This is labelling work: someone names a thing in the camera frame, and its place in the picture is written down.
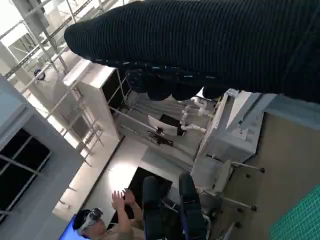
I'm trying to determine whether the black desk monitor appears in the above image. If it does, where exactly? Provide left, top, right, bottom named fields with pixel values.
left=147, top=113, right=186, bottom=147

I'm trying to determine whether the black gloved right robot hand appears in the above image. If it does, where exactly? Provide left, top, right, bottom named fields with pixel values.
left=63, top=0, right=320, bottom=104

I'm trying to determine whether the grey metal rack frame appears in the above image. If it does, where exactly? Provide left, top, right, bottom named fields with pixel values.
left=0, top=0, right=77, bottom=78

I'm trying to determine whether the dark framed window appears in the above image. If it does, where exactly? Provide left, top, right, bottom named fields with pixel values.
left=0, top=127, right=53, bottom=214

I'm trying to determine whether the black office chair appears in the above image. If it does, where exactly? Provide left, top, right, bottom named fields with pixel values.
left=141, top=172, right=213, bottom=240

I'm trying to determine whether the green cutting mat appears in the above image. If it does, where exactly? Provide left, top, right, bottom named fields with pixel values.
left=292, top=184, right=320, bottom=240

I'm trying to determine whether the white VR headset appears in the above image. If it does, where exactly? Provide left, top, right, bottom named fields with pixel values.
left=81, top=207, right=104, bottom=226

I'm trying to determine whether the white shelf unit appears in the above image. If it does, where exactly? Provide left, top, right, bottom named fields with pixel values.
left=61, top=60, right=131, bottom=161

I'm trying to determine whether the white swivel chair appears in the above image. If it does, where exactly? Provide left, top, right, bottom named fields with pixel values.
left=192, top=156, right=266, bottom=229

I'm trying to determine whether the person with headset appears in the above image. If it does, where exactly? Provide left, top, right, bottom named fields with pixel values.
left=72, top=189, right=146, bottom=240

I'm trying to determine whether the large white mesh cabinet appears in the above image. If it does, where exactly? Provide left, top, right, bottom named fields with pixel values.
left=199, top=89, right=266, bottom=163

